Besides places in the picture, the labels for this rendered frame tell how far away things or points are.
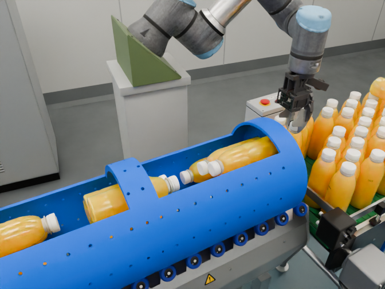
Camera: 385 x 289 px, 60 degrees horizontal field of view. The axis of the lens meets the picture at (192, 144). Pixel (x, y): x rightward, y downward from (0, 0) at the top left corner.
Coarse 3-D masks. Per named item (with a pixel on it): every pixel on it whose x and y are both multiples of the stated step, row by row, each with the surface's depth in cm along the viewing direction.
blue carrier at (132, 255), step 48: (288, 144) 87; (48, 192) 83; (144, 192) 72; (192, 192) 75; (240, 192) 79; (288, 192) 86; (48, 240) 63; (96, 240) 66; (144, 240) 70; (192, 240) 76; (0, 288) 59; (48, 288) 62; (96, 288) 68
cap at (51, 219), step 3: (48, 216) 77; (51, 216) 77; (54, 216) 77; (48, 219) 76; (51, 219) 76; (54, 219) 77; (48, 222) 76; (51, 222) 76; (54, 222) 76; (51, 225) 76; (54, 225) 76; (57, 225) 77; (51, 228) 76; (54, 228) 77; (57, 228) 77
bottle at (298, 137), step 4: (288, 128) 112; (292, 132) 111; (296, 132) 110; (300, 132) 112; (296, 136) 111; (300, 136) 111; (296, 140) 111; (300, 140) 112; (300, 144) 112; (300, 148) 113
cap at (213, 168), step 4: (208, 164) 87; (212, 164) 85; (216, 164) 86; (208, 168) 88; (212, 168) 86; (216, 168) 85; (220, 168) 86; (212, 172) 87; (216, 172) 85; (220, 172) 86
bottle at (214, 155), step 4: (256, 136) 101; (244, 140) 99; (248, 140) 99; (252, 140) 98; (232, 144) 97; (236, 144) 97; (240, 144) 97; (224, 148) 96; (228, 148) 95; (216, 152) 94; (220, 152) 94; (212, 156) 94; (216, 156) 93; (204, 160) 94; (208, 160) 94; (212, 160) 93
